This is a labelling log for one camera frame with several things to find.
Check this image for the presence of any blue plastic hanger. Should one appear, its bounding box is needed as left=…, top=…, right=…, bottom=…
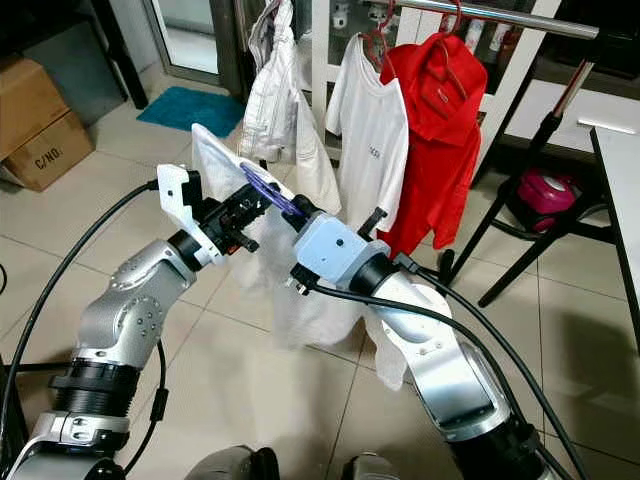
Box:
left=238, top=162, right=306, bottom=217

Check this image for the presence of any thin white t-shirt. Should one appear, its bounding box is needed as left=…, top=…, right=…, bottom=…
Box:
left=190, top=122, right=411, bottom=393

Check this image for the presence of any red hanger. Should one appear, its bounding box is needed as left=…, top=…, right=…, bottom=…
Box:
left=363, top=0, right=401, bottom=73
left=430, top=0, right=471, bottom=101

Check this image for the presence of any white denim jacket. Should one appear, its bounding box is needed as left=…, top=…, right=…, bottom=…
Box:
left=238, top=0, right=346, bottom=216

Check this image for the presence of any white t-shirt with small print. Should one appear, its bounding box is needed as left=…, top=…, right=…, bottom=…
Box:
left=325, top=35, right=411, bottom=236

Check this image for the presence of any blue floor mat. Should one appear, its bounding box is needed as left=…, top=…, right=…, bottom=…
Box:
left=136, top=85, right=246, bottom=136

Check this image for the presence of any dark grey curtain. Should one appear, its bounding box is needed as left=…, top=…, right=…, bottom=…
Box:
left=220, top=0, right=266, bottom=101

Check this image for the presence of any red polo shirt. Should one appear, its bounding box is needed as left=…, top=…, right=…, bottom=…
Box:
left=378, top=32, right=489, bottom=256

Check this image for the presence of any glass door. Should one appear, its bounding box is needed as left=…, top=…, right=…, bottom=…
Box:
left=150, top=0, right=229, bottom=86

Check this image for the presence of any small printed cardboard box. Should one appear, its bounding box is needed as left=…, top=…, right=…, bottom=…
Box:
left=5, top=110, right=96, bottom=193

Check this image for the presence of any large plain cardboard box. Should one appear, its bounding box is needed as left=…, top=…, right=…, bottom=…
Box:
left=0, top=55, right=73, bottom=161

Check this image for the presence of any robot left leg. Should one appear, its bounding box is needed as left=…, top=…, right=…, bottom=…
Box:
left=182, top=445, right=281, bottom=480

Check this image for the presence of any robot leg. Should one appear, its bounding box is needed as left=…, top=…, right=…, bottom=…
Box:
left=182, top=445, right=281, bottom=480
left=340, top=452, right=411, bottom=480

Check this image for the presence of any pink appliance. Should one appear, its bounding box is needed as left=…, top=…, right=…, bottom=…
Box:
left=517, top=168, right=583, bottom=233

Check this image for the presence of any robot right leg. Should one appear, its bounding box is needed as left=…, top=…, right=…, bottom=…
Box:
left=340, top=452, right=411, bottom=480

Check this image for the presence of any metal clothes rack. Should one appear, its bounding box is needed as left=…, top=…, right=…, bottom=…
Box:
left=395, top=0, right=640, bottom=309

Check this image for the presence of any grey folding table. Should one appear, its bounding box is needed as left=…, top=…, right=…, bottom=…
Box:
left=578, top=116, right=640, bottom=306

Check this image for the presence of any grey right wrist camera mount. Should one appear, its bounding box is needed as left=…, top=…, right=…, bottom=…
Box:
left=295, top=212, right=383, bottom=293

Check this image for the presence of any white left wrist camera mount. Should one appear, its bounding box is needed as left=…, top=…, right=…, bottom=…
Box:
left=156, top=164, right=217, bottom=263

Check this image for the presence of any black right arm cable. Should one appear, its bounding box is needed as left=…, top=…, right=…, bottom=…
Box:
left=400, top=258, right=593, bottom=480
left=310, top=283, right=576, bottom=480

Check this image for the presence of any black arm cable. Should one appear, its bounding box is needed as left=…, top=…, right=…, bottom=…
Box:
left=0, top=180, right=161, bottom=480
left=310, top=283, right=576, bottom=480
left=400, top=258, right=593, bottom=480

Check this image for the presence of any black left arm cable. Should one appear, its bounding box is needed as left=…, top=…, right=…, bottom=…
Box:
left=0, top=180, right=161, bottom=480

